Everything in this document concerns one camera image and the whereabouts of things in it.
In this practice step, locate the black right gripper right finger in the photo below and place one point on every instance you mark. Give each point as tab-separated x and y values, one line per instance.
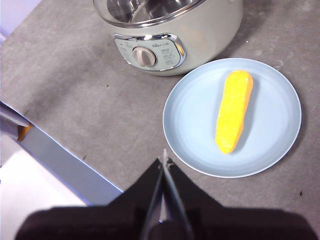
212	220

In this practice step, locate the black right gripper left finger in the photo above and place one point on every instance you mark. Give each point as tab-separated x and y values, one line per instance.
120	217

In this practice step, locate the yellow corn cob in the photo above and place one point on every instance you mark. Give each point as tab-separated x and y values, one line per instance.
233	112

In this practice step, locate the blue round plate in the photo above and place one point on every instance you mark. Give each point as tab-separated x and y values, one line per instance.
195	120

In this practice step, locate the pale green electric steamer pot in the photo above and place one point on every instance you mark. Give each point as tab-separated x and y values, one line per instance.
205	42

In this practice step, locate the small orange piece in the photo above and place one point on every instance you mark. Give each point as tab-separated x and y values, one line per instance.
24	131

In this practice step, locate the grey metal bar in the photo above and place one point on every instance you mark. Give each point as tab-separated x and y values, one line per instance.
11	120

